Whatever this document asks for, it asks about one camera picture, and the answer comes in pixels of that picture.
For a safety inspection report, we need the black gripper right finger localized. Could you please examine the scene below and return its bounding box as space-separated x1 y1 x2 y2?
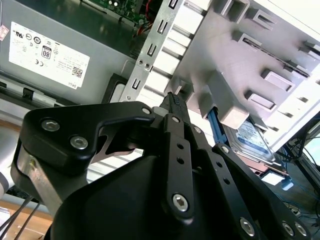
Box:
174 94 313 240

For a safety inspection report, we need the hard disk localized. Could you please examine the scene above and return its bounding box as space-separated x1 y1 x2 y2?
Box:
206 104 295 192

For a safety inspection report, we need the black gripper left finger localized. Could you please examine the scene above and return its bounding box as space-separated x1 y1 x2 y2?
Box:
21 92 199 221

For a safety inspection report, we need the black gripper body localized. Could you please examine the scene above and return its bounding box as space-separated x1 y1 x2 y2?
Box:
48 152 242 240

